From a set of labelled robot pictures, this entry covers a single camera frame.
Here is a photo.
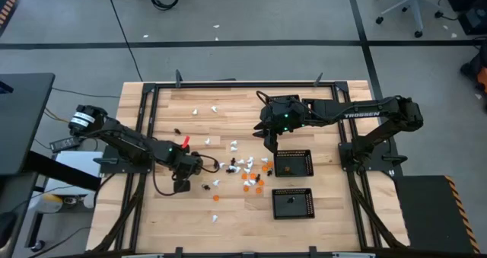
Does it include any yellow white container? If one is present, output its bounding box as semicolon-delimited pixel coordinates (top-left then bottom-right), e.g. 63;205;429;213
28;193;64;214

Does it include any black desk crossbar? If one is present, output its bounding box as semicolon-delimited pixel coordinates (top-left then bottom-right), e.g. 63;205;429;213
22;151;103;193

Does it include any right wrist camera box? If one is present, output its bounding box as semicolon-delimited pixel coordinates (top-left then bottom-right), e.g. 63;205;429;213
261;99;285;114

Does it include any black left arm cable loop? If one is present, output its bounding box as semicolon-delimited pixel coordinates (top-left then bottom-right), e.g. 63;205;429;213
151;161;177;197

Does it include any black power adapter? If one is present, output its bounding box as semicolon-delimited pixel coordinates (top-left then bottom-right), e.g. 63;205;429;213
49;135;82;154

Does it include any black left camera cable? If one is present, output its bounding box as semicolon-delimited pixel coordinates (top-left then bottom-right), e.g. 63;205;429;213
196;153;221;174

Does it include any black platform hazard stripe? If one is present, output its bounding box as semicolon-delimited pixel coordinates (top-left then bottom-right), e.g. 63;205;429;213
393;174;482;255

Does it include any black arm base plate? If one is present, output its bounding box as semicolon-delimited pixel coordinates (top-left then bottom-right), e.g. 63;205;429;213
337;141;409;174
93;145;154;174

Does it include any yellow cable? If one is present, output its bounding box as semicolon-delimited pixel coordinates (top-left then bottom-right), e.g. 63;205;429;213
43;107;72;125

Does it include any black equipment case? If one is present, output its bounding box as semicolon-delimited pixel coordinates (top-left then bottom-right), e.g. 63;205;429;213
444;0;487;37

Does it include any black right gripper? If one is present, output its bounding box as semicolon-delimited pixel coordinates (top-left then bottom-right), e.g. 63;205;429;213
253;111;287;154

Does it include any black desk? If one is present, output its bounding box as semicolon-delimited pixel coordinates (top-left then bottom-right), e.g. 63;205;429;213
0;72;56;177

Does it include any grey office chair base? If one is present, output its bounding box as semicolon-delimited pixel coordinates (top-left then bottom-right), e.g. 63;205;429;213
374;0;444;39

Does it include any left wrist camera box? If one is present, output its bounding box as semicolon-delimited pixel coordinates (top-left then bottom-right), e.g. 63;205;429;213
189;154;205;172

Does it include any black stand with caster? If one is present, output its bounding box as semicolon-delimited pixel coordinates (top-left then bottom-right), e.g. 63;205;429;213
23;211;47;253

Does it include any white flat box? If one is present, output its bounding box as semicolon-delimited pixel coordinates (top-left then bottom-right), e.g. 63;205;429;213
55;150;104;198

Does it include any long black floor cable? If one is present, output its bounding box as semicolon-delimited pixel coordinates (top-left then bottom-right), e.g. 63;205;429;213
103;0;145;83

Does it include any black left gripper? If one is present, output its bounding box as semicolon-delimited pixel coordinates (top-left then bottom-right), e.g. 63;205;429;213
170;151;203;194

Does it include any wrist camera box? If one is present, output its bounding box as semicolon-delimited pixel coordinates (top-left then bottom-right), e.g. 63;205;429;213
261;99;285;114
189;154;205;172

